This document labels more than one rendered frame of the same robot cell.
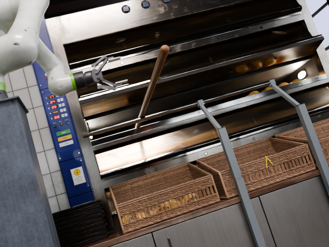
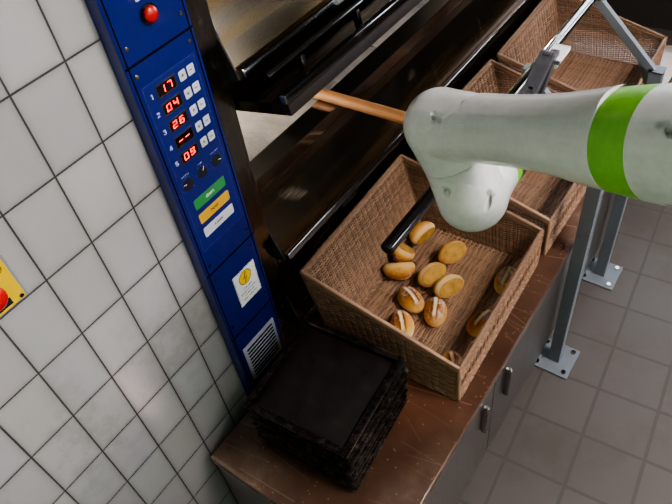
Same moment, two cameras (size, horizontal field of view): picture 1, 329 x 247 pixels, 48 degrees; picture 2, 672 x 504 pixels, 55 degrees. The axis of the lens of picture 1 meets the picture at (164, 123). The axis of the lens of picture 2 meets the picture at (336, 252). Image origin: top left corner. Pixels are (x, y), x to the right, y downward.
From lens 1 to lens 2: 2.28 m
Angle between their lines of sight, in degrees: 65
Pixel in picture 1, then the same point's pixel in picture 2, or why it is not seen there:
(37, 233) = not seen: outside the picture
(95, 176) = (266, 259)
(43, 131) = (147, 206)
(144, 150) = (343, 156)
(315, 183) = not seen: hidden behind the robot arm
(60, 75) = (501, 175)
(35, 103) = (108, 121)
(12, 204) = not seen: outside the picture
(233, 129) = (458, 55)
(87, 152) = (251, 212)
